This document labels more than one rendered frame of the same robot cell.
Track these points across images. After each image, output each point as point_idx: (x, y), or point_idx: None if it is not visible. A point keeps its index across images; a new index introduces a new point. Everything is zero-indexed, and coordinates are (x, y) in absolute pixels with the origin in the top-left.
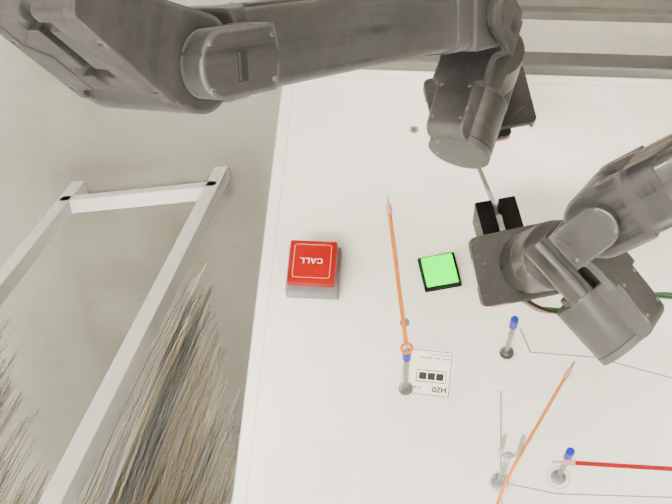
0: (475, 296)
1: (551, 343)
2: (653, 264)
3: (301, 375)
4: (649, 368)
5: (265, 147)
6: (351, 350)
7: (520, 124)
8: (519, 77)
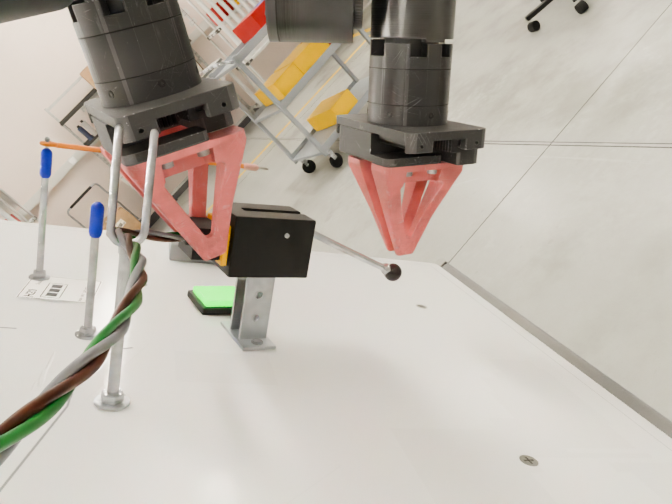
0: (187, 322)
1: (102, 369)
2: (308, 488)
3: (70, 242)
4: (22, 474)
5: None
6: (100, 260)
7: (394, 130)
8: (465, 128)
